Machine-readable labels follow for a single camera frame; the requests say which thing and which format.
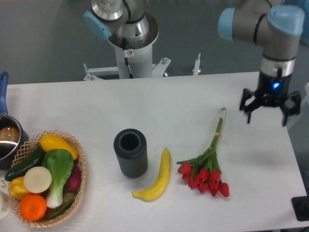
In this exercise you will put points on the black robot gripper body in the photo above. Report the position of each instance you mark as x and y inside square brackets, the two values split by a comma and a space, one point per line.
[271, 91]

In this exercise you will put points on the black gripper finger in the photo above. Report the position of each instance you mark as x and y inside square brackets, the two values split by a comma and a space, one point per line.
[290, 106]
[248, 103]

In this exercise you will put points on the red tulip bouquet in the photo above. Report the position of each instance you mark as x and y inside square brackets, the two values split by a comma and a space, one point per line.
[204, 172]

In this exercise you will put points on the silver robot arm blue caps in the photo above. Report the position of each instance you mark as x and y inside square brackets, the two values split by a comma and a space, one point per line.
[269, 23]

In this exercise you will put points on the blue plastic bag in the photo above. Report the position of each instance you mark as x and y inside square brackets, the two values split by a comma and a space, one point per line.
[304, 4]

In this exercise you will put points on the black device at right edge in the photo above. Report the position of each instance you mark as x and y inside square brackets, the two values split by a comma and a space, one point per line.
[301, 207]

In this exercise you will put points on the dark grey ribbed vase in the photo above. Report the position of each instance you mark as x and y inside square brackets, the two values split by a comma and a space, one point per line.
[130, 147]

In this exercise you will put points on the yellow banana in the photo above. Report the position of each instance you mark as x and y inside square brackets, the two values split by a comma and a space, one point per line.
[158, 187]

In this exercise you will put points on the purple sweet potato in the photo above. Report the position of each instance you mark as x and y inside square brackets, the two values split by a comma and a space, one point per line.
[74, 179]

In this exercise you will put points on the green bok choy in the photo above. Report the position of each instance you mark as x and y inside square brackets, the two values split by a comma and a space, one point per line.
[59, 162]

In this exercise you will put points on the yellow squash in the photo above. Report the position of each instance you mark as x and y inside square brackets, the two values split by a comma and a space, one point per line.
[50, 142]

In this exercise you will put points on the woven wicker basket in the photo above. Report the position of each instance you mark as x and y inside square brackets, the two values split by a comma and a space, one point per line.
[68, 193]

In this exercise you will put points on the dark green cucumber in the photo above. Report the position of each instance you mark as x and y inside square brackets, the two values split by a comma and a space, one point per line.
[34, 159]

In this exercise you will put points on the green chili pepper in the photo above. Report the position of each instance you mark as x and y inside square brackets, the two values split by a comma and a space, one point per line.
[61, 210]

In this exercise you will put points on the white round onion slice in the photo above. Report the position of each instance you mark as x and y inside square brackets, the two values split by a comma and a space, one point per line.
[37, 179]

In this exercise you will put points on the orange fruit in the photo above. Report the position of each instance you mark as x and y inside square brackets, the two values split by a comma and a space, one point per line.
[32, 207]

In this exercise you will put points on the yellow bell pepper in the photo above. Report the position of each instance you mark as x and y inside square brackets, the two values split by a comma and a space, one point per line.
[17, 188]

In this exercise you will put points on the white object at left edge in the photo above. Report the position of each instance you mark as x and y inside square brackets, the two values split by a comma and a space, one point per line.
[4, 201]

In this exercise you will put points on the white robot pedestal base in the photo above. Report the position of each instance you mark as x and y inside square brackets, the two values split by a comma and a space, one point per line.
[133, 46]

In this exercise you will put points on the blue saucepan with handle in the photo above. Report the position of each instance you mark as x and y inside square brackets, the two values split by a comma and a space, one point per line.
[12, 135]

